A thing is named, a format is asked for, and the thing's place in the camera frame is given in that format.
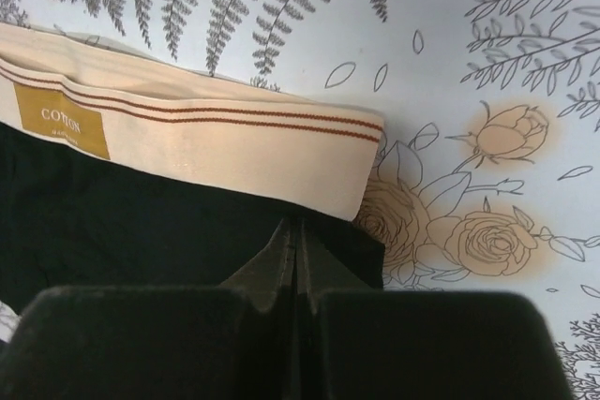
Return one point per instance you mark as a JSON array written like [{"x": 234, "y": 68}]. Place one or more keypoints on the black underwear beige waistband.
[{"x": 119, "y": 170}]

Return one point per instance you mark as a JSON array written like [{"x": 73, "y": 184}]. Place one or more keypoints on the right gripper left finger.
[{"x": 236, "y": 340}]

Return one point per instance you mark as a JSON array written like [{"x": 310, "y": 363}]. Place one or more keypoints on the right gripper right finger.
[{"x": 356, "y": 342}]

